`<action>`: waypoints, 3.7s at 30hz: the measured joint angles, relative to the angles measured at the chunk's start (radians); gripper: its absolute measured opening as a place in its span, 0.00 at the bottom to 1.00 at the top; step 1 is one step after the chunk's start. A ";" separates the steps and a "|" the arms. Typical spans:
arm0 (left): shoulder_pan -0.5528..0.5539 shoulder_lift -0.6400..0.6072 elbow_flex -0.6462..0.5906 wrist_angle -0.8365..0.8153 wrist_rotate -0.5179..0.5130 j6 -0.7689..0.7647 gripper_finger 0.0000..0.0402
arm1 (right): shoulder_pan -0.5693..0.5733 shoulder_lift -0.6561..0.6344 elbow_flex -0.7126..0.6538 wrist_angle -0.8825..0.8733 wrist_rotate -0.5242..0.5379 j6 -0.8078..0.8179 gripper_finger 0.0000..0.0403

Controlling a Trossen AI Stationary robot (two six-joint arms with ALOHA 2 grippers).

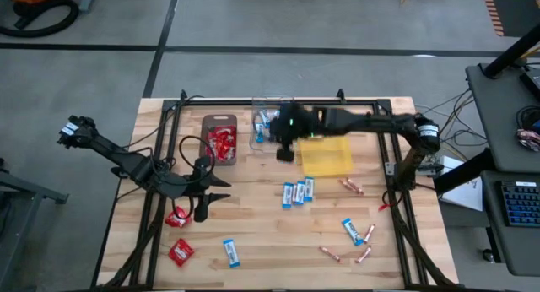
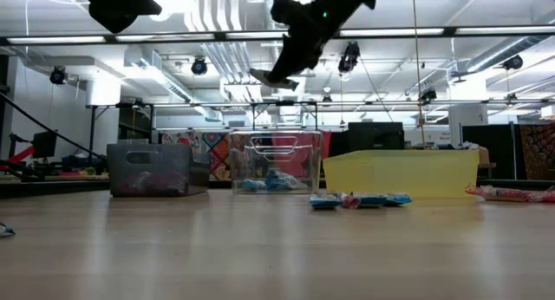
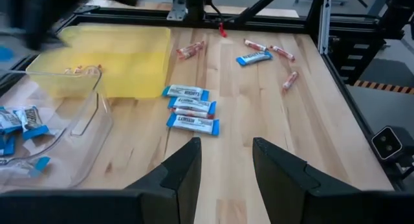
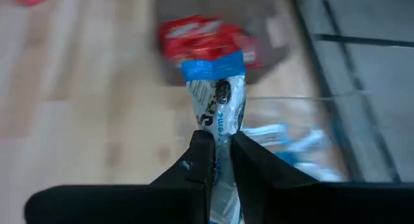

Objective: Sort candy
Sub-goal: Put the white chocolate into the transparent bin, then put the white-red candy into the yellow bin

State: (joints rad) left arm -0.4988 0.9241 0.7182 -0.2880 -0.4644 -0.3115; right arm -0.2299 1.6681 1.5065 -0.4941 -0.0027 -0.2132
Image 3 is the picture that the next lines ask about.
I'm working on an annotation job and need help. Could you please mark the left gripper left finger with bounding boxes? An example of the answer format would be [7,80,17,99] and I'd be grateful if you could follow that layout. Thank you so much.
[0,138,202,224]

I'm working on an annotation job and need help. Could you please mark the yellow plastic bin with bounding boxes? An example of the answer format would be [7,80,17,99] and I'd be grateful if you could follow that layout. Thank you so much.
[25,25,172,100]

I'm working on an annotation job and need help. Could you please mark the table-level camera box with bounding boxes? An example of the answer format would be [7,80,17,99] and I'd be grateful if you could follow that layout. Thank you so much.
[371,126,406,162]

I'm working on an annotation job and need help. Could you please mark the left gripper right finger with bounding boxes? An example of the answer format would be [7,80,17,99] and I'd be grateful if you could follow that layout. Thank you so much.
[253,137,414,224]

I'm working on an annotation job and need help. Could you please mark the orange white candy roll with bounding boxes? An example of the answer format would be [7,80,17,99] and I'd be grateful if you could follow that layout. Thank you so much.
[171,107,215,120]
[176,40,206,60]
[281,71,299,91]
[270,45,296,62]
[243,38,268,52]

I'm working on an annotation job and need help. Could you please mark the blue white Hershey's bar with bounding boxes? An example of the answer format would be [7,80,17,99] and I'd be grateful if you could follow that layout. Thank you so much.
[166,113,221,137]
[0,106,23,135]
[9,156,52,179]
[235,50,274,67]
[0,135,17,157]
[167,96,217,115]
[161,84,210,102]
[14,106,50,140]

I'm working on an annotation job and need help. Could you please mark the packets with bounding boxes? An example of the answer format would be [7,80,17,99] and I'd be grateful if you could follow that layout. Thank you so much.
[63,65,85,74]

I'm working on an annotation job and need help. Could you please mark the clear plastic bin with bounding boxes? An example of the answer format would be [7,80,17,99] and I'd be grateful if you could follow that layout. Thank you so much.
[0,64,114,190]

